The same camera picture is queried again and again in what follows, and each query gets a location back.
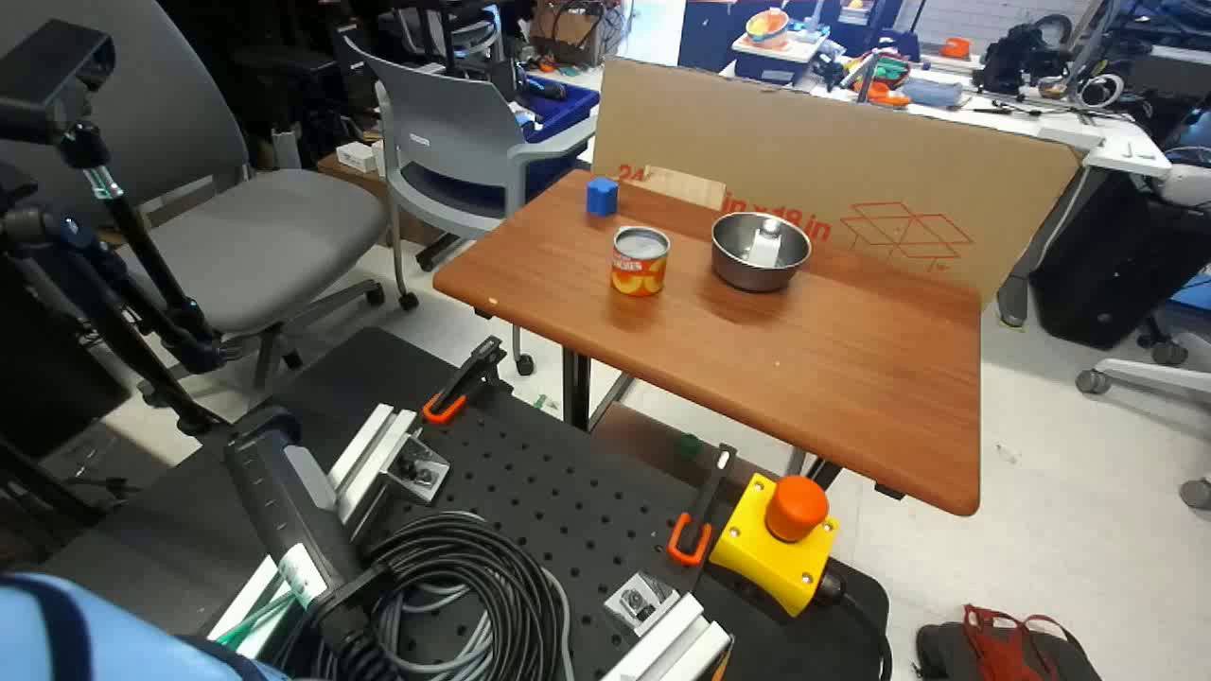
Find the blue block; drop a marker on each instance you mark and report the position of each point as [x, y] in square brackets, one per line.
[603, 198]

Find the orange labelled tin can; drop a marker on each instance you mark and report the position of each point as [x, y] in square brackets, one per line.
[639, 267]

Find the orange black clamp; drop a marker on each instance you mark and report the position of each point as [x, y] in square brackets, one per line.
[461, 385]
[700, 511]

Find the metal bowl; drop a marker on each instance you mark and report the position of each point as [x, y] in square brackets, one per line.
[740, 259]

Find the wooden table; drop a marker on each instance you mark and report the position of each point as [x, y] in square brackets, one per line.
[782, 366]

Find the gray plastic chair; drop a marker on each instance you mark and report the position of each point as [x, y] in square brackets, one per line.
[461, 136]

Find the yellow emergency stop box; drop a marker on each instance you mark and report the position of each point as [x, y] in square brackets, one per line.
[763, 551]

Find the cardboard panel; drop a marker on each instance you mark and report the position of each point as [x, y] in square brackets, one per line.
[820, 151]

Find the black robot control device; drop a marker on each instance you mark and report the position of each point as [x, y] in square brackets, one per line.
[288, 504]

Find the gray padded office chair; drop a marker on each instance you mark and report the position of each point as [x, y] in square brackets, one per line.
[265, 240]

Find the red black bag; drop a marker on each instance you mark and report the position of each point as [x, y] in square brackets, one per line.
[1008, 649]

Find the black backpack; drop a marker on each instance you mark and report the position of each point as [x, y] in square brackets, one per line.
[1112, 267]

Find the white cluttered desk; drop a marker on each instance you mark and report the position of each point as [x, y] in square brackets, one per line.
[1112, 136]

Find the blue cloth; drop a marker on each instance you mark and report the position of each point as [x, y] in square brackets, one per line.
[87, 637]

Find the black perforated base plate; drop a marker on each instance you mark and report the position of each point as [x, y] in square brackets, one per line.
[554, 492]

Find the aluminium rail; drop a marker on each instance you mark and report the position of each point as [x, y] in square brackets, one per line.
[666, 646]
[381, 449]

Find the black camera tripod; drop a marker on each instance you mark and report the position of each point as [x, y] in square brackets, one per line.
[126, 251]

